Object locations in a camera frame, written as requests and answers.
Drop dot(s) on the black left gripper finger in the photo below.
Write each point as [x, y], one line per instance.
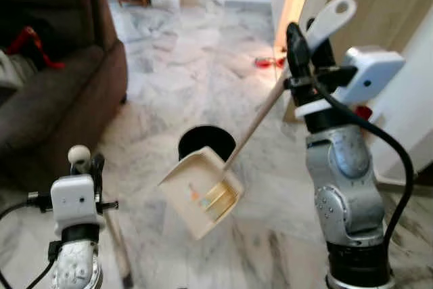
[97, 177]

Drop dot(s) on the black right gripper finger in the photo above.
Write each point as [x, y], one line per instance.
[298, 52]
[323, 53]

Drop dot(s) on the beige broom purple bristles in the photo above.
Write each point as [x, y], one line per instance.
[79, 155]

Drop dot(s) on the small red floor object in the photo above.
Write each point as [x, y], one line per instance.
[267, 63]

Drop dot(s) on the red lidded jar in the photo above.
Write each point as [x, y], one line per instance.
[364, 112]

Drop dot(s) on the brown sofa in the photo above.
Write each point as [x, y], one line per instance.
[61, 99]

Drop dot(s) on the black round bin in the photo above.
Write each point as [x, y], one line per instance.
[203, 139]

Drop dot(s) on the gold box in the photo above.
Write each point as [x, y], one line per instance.
[220, 202]

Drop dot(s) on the grey cloth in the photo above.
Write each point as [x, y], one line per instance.
[13, 72]

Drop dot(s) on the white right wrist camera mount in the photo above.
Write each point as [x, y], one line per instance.
[372, 72]

